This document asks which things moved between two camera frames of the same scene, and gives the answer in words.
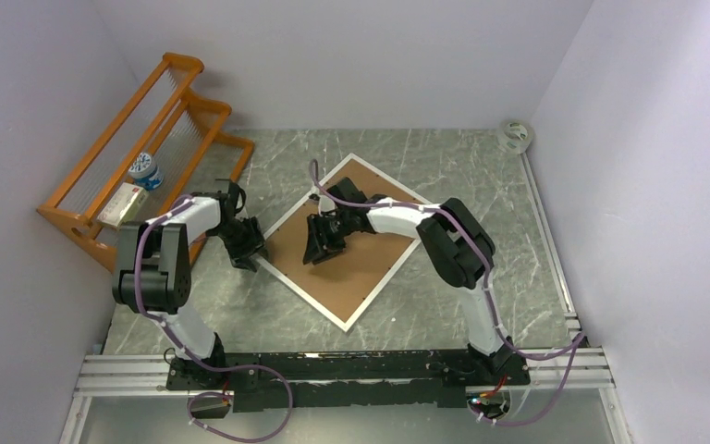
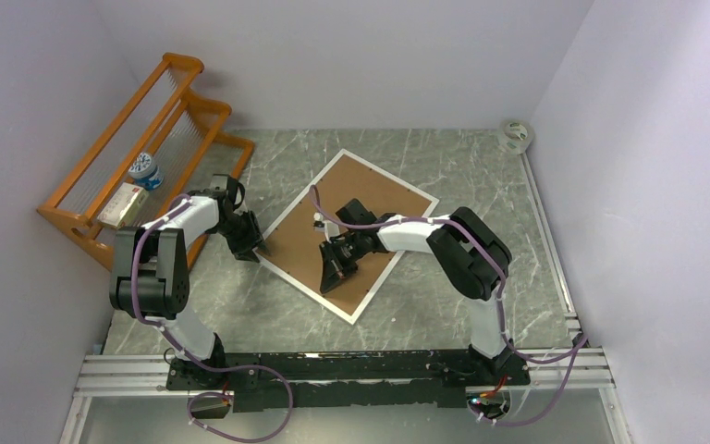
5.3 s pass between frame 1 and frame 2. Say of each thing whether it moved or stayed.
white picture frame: moved
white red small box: stayed
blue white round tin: stayed
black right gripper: moved
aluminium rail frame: stayed
